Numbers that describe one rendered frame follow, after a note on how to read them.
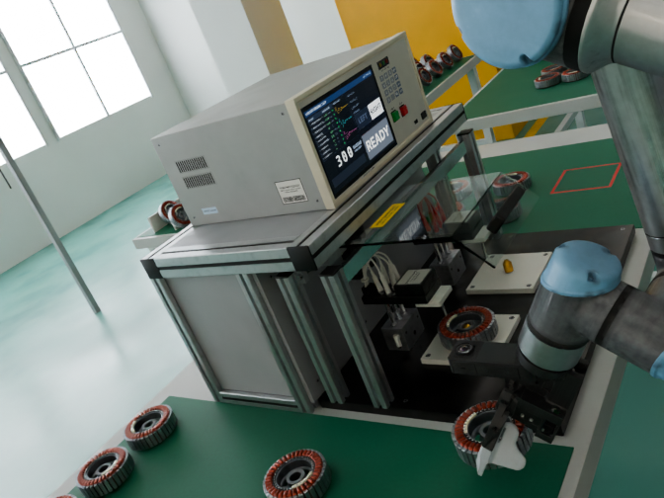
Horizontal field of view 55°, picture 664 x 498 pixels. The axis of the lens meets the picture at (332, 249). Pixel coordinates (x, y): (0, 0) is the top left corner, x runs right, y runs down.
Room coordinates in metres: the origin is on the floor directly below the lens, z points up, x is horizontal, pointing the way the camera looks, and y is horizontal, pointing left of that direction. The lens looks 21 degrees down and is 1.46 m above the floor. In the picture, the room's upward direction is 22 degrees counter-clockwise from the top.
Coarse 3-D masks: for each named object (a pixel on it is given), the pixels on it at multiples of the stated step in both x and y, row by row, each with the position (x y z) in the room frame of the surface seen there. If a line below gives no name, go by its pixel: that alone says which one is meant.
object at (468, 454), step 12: (480, 408) 0.77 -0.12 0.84; (492, 408) 0.76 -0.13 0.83; (456, 420) 0.78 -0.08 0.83; (468, 420) 0.76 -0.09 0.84; (480, 420) 0.77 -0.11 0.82; (516, 420) 0.72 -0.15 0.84; (456, 432) 0.74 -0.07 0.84; (468, 432) 0.75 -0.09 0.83; (480, 432) 0.74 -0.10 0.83; (528, 432) 0.70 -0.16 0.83; (456, 444) 0.73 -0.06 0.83; (468, 444) 0.71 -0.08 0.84; (480, 444) 0.71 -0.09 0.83; (516, 444) 0.68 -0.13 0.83; (528, 444) 0.69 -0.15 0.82; (468, 456) 0.70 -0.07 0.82; (492, 468) 0.68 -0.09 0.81
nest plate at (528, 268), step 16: (512, 256) 1.28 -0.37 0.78; (528, 256) 1.26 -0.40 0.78; (544, 256) 1.23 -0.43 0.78; (480, 272) 1.27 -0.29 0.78; (496, 272) 1.24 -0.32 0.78; (512, 272) 1.22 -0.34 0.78; (528, 272) 1.19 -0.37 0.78; (480, 288) 1.20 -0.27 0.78; (496, 288) 1.18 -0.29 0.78; (512, 288) 1.15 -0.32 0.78; (528, 288) 1.13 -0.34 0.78
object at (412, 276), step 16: (416, 272) 1.11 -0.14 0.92; (432, 272) 1.09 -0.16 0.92; (400, 288) 1.08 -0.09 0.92; (416, 288) 1.06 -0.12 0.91; (432, 288) 1.07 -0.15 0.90; (448, 288) 1.08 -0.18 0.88; (384, 304) 1.12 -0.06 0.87; (400, 304) 1.15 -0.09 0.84; (416, 304) 1.07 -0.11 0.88; (432, 304) 1.05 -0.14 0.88
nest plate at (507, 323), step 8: (496, 320) 1.06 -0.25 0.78; (504, 320) 1.05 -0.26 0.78; (512, 320) 1.04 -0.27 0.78; (504, 328) 1.03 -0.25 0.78; (512, 328) 1.02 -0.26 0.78; (496, 336) 1.01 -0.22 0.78; (504, 336) 1.00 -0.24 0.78; (432, 344) 1.07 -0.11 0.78; (440, 344) 1.06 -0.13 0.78; (432, 352) 1.04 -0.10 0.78; (440, 352) 1.03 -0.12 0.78; (448, 352) 1.02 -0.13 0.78; (424, 360) 1.03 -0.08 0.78; (432, 360) 1.02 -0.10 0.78; (440, 360) 1.01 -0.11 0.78; (448, 360) 1.00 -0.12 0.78
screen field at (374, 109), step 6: (372, 102) 1.24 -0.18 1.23; (378, 102) 1.25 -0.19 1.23; (366, 108) 1.22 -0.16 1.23; (372, 108) 1.23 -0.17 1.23; (378, 108) 1.25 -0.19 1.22; (360, 114) 1.20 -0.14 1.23; (366, 114) 1.21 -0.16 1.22; (372, 114) 1.23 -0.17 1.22; (378, 114) 1.24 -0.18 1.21; (360, 120) 1.19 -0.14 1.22; (366, 120) 1.21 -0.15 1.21; (372, 120) 1.22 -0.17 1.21; (360, 126) 1.19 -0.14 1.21
